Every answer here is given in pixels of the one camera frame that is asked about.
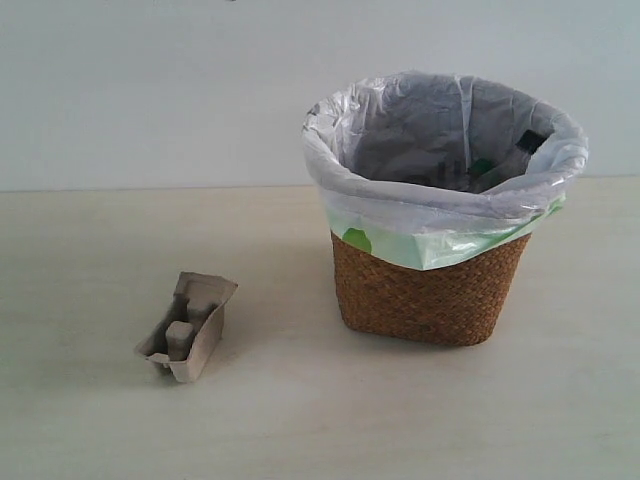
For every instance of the red label clear soda bottle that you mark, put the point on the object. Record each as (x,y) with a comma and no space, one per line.
(517,160)

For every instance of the white green plastic bin liner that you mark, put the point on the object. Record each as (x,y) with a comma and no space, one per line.
(390,158)

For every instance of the grey cardboard pulp tray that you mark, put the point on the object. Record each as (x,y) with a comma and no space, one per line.
(182,342)

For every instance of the woven brown waste basket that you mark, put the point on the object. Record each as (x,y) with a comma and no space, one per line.
(458,305)

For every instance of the green label water bottle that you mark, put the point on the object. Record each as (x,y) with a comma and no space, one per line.
(484,174)

